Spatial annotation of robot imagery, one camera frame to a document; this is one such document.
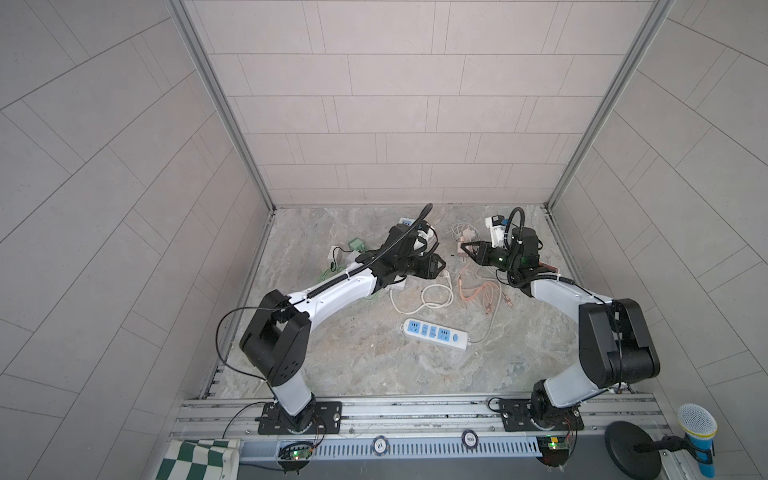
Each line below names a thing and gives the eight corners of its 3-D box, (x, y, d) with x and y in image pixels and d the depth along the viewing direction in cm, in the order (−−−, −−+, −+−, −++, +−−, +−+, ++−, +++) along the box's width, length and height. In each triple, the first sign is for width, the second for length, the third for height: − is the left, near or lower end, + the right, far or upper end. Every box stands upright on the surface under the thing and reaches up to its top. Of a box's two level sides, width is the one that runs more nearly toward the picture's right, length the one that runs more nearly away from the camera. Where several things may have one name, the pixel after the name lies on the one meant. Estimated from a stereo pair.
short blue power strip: (400, 334, 86) (400, 331, 84) (404, 320, 89) (404, 316, 87) (465, 350, 84) (466, 347, 81) (466, 335, 86) (468, 331, 84)
